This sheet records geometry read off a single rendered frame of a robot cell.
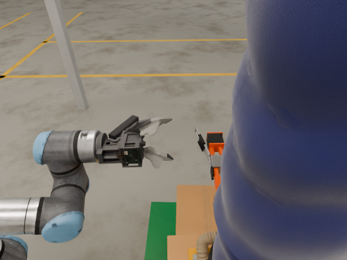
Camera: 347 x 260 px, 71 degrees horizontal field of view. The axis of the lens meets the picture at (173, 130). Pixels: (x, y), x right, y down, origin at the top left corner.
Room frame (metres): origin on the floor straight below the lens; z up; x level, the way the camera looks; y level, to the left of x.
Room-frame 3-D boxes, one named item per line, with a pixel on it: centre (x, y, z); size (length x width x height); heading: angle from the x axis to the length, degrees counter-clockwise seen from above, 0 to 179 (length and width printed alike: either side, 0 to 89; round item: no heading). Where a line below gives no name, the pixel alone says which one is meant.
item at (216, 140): (0.84, -0.19, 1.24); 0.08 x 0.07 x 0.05; 0
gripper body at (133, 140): (0.49, 0.14, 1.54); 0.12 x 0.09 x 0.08; 91
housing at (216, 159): (0.70, -0.19, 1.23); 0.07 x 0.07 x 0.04; 0
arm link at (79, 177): (0.48, 0.31, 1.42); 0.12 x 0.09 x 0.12; 13
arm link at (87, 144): (0.49, 0.22, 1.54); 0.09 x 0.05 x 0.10; 1
